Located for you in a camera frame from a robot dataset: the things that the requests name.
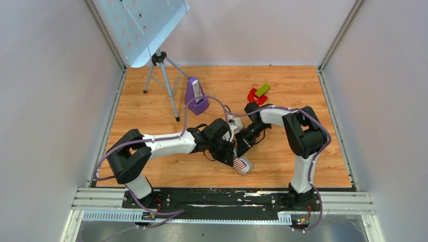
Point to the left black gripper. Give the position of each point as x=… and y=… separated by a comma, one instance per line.
x=226, y=156

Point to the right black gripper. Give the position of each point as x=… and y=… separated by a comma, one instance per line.
x=243, y=143

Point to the flag print glasses case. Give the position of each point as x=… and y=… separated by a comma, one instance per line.
x=241, y=164

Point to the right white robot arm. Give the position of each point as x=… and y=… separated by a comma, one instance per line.
x=306, y=138

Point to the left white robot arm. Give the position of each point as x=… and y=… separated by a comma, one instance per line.
x=130, y=154

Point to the red horseshoe magnet toy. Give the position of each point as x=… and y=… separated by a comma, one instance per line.
x=258, y=100

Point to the purple metronome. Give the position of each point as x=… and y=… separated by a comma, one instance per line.
x=194, y=97

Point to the green block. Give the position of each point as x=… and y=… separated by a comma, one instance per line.
x=262, y=90

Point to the blue perforated music stand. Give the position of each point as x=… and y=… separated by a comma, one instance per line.
x=139, y=28

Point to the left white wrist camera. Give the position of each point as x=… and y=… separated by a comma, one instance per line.
x=229, y=135

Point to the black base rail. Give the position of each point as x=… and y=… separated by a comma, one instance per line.
x=225, y=203

